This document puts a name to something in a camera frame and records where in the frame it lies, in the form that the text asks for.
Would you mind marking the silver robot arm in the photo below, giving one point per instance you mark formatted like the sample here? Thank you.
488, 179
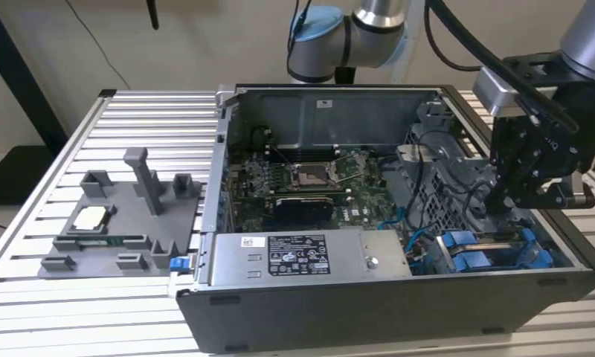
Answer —
377, 22

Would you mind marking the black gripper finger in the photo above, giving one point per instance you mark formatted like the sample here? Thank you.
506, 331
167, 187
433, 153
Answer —
501, 193
550, 199

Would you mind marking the black RAM slots bank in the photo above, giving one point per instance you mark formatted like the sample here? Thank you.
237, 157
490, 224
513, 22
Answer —
313, 191
302, 151

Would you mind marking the silver power supply unit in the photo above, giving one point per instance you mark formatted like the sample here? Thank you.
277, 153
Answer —
302, 256

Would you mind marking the black stand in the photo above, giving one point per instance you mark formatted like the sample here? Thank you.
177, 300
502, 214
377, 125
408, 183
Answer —
15, 175

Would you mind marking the CPU socket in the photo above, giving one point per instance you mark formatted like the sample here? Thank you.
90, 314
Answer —
310, 175

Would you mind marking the thin metal locking lever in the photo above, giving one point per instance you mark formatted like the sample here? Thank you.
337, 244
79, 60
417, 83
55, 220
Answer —
283, 156

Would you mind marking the grey metal disk bay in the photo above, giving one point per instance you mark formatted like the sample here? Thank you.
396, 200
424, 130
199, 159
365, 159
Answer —
410, 156

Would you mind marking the black PC case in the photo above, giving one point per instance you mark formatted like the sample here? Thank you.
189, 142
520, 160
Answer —
327, 320

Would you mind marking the blue case latch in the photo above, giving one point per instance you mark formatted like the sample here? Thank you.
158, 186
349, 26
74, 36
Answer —
179, 264

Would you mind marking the black camera bracket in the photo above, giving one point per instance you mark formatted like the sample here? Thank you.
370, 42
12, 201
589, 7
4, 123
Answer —
530, 65

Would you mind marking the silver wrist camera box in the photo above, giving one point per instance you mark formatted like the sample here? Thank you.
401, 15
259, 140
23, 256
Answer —
496, 91

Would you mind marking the grey parts rack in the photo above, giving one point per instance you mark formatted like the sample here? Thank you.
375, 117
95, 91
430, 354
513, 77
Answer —
94, 266

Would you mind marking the hard disk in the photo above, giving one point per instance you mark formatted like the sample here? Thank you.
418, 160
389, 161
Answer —
469, 256

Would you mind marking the silver CPU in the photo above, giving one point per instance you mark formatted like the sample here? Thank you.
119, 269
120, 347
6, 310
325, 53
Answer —
94, 219

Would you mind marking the green RAM stick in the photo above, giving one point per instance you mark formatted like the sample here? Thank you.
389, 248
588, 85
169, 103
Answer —
114, 241

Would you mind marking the green motherboard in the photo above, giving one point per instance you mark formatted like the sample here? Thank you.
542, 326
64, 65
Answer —
362, 186

